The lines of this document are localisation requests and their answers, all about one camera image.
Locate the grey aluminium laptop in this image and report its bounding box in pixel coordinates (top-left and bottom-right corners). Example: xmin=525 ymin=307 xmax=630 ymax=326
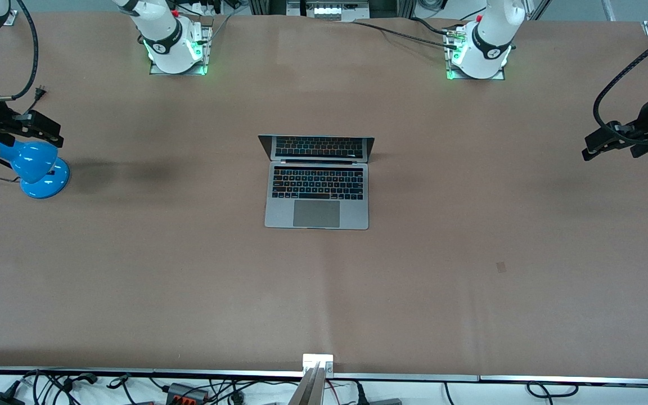
xmin=258 ymin=134 xmax=375 ymax=231

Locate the black lamp power cord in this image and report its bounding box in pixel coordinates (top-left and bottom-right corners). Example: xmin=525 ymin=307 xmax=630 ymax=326
xmin=0 ymin=84 xmax=49 ymax=183

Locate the metal table edge rail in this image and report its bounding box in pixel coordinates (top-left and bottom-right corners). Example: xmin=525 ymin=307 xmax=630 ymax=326
xmin=0 ymin=367 xmax=648 ymax=388

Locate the short black table cable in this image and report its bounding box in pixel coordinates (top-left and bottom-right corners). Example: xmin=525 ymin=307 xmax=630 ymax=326
xmin=411 ymin=17 xmax=460 ymax=37

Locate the white power strip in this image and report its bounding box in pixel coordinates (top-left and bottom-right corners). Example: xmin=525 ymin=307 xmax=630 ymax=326
xmin=286 ymin=0 xmax=371 ymax=22

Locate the aluminium frame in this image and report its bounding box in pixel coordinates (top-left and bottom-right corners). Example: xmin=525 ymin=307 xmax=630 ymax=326
xmin=248 ymin=0 xmax=416 ymax=21

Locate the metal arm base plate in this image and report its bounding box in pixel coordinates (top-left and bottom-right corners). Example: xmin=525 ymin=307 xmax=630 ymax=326
xmin=150 ymin=25 xmax=213 ymax=76
xmin=446 ymin=25 xmax=508 ymax=80

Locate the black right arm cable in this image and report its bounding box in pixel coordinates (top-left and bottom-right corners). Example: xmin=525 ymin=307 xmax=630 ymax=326
xmin=0 ymin=0 xmax=41 ymax=102

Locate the blue desk lamp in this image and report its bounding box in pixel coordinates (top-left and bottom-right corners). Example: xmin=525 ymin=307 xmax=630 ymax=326
xmin=0 ymin=139 xmax=70 ymax=199

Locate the long black table cable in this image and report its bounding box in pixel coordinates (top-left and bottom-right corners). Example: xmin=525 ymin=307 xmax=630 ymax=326
xmin=352 ymin=20 xmax=460 ymax=50

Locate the white mounting bracket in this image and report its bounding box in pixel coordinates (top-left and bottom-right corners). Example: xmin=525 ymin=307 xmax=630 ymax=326
xmin=303 ymin=353 xmax=334 ymax=376

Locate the black cable with clamp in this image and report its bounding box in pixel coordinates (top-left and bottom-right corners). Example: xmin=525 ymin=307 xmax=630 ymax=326
xmin=62 ymin=372 xmax=100 ymax=390

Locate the black orange connector block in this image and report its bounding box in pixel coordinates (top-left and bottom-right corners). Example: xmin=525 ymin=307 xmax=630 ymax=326
xmin=166 ymin=382 xmax=210 ymax=403

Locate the black looped cable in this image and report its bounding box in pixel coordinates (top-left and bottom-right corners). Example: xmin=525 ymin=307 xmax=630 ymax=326
xmin=526 ymin=381 xmax=579 ymax=399

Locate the aluminium camera post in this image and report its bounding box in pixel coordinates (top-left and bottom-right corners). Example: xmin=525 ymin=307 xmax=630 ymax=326
xmin=287 ymin=360 xmax=325 ymax=405

